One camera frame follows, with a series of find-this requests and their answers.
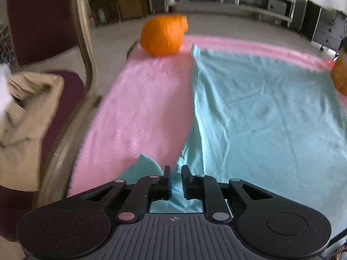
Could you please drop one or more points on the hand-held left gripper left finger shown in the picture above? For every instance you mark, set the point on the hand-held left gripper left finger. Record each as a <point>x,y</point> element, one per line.
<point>168,184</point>

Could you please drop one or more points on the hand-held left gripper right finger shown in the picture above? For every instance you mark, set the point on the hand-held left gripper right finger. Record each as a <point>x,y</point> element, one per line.
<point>185,184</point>

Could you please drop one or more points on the teal cloth garment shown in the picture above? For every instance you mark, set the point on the teal cloth garment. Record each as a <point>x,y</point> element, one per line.
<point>257,113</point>

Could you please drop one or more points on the pink printed blanket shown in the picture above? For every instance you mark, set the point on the pink printed blanket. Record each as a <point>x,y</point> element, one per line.
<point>141,108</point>

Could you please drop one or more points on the large orange citrus fruit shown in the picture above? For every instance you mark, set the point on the large orange citrus fruit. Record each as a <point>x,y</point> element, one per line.
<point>162,33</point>

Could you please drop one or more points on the beige jacket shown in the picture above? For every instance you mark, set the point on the beige jacket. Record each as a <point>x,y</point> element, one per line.
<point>24,130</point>

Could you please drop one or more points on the wooden cabinet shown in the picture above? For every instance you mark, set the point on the wooden cabinet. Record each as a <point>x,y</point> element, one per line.
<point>127,0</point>

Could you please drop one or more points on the white cloth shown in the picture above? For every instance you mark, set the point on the white cloth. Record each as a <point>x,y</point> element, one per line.
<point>3,92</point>

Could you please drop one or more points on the white shelf unit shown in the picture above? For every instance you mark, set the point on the white shelf unit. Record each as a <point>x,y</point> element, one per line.
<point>244,2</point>

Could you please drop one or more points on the yellow plastic bottle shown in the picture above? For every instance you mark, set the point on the yellow plastic bottle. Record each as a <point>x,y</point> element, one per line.
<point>340,73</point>

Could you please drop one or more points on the dark drawer cabinet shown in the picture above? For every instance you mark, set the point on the dark drawer cabinet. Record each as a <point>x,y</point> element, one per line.
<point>329,28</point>

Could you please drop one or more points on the maroon chair with gold frame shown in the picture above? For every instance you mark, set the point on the maroon chair with gold frame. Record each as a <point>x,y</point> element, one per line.
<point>40,19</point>

